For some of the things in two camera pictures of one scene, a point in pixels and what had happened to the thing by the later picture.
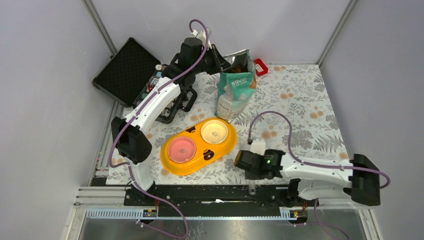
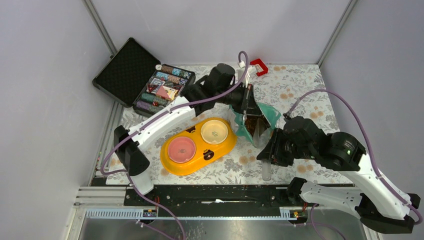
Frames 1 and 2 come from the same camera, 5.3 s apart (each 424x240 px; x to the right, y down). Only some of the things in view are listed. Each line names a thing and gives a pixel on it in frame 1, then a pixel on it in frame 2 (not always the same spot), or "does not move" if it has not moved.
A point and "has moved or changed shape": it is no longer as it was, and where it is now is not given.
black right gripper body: [252, 175] to [285, 150]
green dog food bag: [236, 85] has moved or changed shape
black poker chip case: [128, 74] does not move
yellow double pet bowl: [196, 145] does not move
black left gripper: [219, 66] to [248, 103]
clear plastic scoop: [252, 187] to [262, 135]
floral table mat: [291, 111] does not move
